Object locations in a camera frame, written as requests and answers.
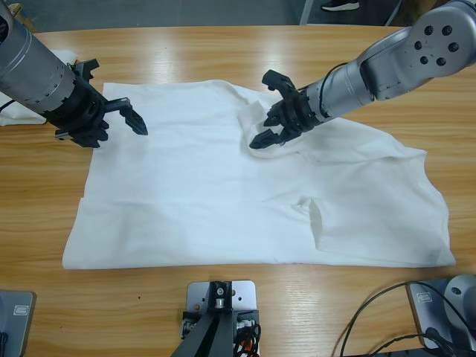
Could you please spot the white t-shirt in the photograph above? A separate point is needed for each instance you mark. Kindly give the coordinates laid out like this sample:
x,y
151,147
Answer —
x,y
223,186

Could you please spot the black sneaker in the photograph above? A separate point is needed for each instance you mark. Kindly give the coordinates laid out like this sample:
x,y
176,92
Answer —
x,y
340,4

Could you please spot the grey base plate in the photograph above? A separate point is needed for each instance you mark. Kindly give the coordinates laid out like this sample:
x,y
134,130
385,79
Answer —
x,y
18,323
422,308

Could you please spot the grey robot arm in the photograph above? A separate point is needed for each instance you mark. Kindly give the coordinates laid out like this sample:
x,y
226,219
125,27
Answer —
x,y
26,63
409,56

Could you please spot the white metal leg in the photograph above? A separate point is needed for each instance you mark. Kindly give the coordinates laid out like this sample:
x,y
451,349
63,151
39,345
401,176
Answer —
x,y
308,11

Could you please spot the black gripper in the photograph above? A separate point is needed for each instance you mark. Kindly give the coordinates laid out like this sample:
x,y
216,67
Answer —
x,y
301,111
80,115

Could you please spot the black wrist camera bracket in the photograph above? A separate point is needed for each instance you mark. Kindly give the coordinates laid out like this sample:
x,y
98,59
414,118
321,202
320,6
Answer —
x,y
87,67
279,80

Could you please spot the cardboard box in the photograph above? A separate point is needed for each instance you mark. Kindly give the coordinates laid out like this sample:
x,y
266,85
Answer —
x,y
416,7

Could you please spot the white mount block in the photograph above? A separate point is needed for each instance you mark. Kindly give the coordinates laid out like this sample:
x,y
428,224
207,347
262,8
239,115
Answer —
x,y
245,297

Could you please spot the grey metal leg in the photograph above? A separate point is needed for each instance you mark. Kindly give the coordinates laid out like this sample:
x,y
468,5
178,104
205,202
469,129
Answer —
x,y
394,13

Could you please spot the folded white cloth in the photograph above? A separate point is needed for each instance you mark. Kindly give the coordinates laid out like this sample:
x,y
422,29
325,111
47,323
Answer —
x,y
18,113

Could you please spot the wooden pallet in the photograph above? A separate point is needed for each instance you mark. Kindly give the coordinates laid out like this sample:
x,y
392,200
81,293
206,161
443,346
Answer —
x,y
28,24

